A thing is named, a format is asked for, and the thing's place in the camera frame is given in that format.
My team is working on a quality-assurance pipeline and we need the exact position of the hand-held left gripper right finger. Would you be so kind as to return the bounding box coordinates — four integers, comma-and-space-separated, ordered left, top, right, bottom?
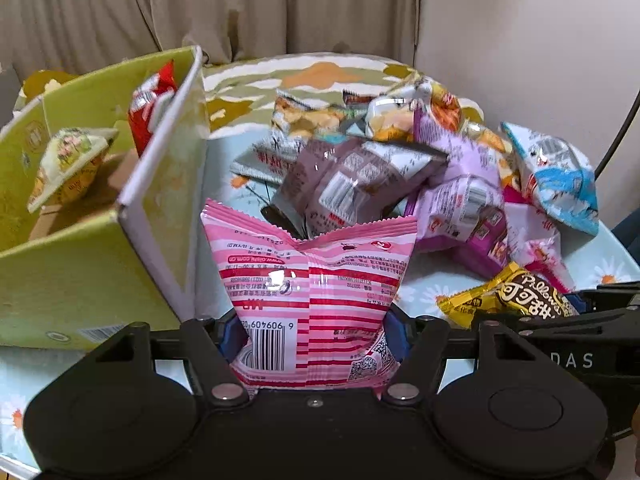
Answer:
381, 307, 546, 407

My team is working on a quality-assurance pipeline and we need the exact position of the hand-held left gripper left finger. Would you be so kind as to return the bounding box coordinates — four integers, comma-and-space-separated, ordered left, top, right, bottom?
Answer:
90, 311, 251, 408

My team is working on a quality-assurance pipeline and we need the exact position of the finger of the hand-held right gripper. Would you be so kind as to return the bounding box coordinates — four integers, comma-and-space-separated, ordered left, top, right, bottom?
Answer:
472, 307, 640, 336
567, 282, 640, 313

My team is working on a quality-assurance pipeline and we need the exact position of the yellow brown chocolate packet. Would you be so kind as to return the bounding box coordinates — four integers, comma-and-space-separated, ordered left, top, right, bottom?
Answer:
436, 261, 581, 331

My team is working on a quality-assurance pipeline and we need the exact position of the pink striped snack packet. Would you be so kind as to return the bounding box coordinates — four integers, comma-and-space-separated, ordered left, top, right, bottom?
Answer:
200, 199, 419, 401

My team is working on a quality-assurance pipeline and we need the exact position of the blue white snack packet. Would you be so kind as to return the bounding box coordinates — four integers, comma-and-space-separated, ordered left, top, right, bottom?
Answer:
500, 121, 601, 237

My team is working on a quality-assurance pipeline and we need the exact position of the green cardboard box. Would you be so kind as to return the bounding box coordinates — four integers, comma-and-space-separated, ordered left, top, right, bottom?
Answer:
0, 46, 208, 351

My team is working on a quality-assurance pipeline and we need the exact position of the light blue daisy tablecloth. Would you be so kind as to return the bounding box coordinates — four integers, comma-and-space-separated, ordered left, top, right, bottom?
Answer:
0, 132, 640, 466

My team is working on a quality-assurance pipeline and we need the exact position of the dark blue fabric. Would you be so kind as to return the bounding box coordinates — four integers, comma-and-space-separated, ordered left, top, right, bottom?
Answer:
612, 215, 640, 261

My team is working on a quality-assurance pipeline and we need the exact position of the pink white snack packet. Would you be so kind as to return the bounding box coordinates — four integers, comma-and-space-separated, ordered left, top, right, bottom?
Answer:
500, 187, 576, 293

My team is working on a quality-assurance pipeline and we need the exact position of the brown snack packet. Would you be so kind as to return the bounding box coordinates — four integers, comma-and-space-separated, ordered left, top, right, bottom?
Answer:
276, 136, 448, 238

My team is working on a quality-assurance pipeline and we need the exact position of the silver red-print snack packet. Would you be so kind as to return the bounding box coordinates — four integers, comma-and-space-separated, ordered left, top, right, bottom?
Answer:
230, 140, 301, 186

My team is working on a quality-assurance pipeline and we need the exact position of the yellow orange snack packet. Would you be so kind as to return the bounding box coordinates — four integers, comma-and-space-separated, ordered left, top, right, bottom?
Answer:
465, 120, 521, 186

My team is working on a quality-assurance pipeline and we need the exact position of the red snack packet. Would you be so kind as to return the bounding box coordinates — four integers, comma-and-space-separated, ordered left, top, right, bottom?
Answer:
127, 60, 177, 156

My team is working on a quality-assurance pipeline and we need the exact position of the pale green snack packet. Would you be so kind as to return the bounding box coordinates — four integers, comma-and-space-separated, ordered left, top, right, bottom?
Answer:
27, 127, 120, 213

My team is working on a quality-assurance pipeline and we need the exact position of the green striped floral blanket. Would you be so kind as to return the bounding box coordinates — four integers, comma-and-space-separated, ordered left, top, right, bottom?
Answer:
15, 52, 486, 141

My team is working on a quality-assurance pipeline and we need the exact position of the grey headboard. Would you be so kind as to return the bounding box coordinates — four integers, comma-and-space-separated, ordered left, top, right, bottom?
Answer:
0, 65, 23, 123

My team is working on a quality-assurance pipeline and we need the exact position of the beige curtain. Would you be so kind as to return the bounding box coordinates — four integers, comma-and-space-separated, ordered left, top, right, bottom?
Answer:
0, 0, 423, 76

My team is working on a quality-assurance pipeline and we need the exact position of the black cable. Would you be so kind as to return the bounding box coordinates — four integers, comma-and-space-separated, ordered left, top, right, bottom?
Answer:
595, 85, 640, 171

